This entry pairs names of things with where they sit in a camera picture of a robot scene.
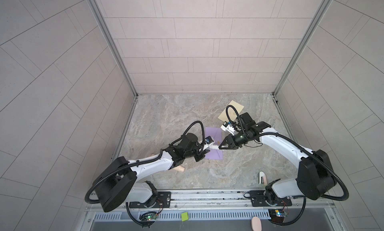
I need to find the purple paper sheet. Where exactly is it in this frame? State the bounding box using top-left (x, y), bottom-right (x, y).
top-left (205, 127), bottom-right (223, 160)

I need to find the white glue stick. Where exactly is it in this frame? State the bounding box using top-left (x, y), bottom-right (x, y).
top-left (205, 144), bottom-right (220, 150)

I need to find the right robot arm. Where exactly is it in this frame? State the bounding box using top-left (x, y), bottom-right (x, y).
top-left (219, 113), bottom-right (350, 205)

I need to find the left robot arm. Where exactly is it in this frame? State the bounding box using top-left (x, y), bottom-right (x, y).
top-left (85, 133), bottom-right (214, 213)

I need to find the beige wooden rolling pin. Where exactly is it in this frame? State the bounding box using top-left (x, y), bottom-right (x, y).
top-left (149, 152), bottom-right (185, 173)

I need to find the white pink stapler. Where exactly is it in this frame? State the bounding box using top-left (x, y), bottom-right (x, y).
top-left (259, 171), bottom-right (268, 186)

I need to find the green sticky note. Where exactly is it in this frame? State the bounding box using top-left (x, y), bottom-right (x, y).
top-left (181, 212), bottom-right (189, 222)

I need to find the left circuit board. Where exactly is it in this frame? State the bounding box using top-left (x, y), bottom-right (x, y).
top-left (140, 212), bottom-right (159, 222)

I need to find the circuit board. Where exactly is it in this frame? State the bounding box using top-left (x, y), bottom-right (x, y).
top-left (140, 212), bottom-right (159, 222)
top-left (269, 209), bottom-right (288, 224)

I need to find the right circuit board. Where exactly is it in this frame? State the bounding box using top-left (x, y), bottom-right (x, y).
top-left (269, 209), bottom-right (288, 224)

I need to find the pink oval eraser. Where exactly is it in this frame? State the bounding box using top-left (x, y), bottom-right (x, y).
top-left (251, 217), bottom-right (262, 231)

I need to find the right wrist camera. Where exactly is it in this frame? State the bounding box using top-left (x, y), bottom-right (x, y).
top-left (221, 122), bottom-right (238, 136)

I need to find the aluminium rail frame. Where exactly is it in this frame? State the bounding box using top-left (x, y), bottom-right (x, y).
top-left (85, 187), bottom-right (335, 213)

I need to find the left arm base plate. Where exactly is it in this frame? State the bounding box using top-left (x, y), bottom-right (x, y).
top-left (129, 192), bottom-right (172, 209)

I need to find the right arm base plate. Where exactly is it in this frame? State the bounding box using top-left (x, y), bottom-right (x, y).
top-left (244, 190), bottom-right (292, 207)

